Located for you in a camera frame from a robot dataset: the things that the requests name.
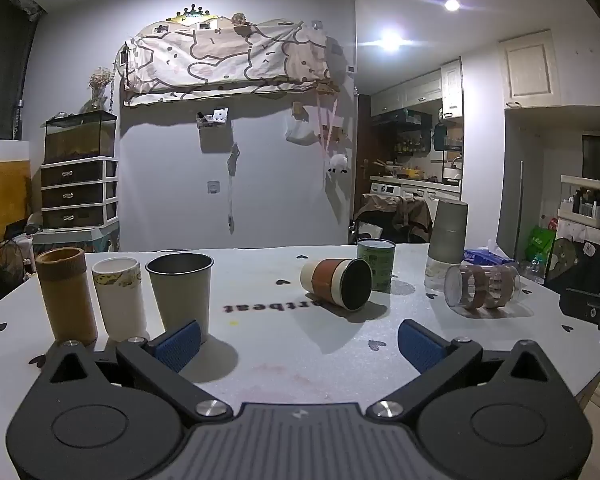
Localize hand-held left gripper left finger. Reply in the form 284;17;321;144
32;319;234;424

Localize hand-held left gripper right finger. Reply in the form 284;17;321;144
365;318;572;422

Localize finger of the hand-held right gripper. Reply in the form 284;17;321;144
559;287;600;349

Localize grey paper cup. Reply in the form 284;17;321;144
145;253;215;344

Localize white paper cup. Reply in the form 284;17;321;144
91;257;149;342

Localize clear glass cup brown bands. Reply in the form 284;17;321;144
443;263;521;311

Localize green tin cup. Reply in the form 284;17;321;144
356;238;397;292

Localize white cup with brown sleeve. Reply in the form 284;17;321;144
300;258;374;311

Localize grey cup with clear base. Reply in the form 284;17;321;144
424;198;469;294

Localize brown bamboo cup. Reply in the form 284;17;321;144
34;247;99;346

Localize dark cloth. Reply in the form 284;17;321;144
543;231;600;301

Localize plastic water bottle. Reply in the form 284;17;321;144
519;254;547;284

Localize green bag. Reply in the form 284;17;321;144
524;224;557;272

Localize white storage rack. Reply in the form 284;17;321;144
556;174;600;235

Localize blue tissue pack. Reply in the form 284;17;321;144
463;239;516;266

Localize chair with brown clothes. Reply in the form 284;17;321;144
351;193;435;245

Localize white washing machine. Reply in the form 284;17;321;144
369;182;433;211

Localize white drawer unit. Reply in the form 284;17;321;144
39;156;120;231

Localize white plush toy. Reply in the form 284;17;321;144
324;153;350;176

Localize yellow wooden board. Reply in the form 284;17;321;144
0;159;34;242

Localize glass fish tank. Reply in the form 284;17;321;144
43;111;118;165

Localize white plastic bag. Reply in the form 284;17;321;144
285;102;317;144

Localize white kitchen cabinets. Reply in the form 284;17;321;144
369;59;464;119

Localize dried flowers in vase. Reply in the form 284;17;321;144
82;67;116;114

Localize printed cartoon cloth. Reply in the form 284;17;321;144
122;19;342;107

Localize gold crown decoration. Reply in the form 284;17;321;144
167;3;217;24

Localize white wall cabinet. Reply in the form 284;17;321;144
499;29;562;109

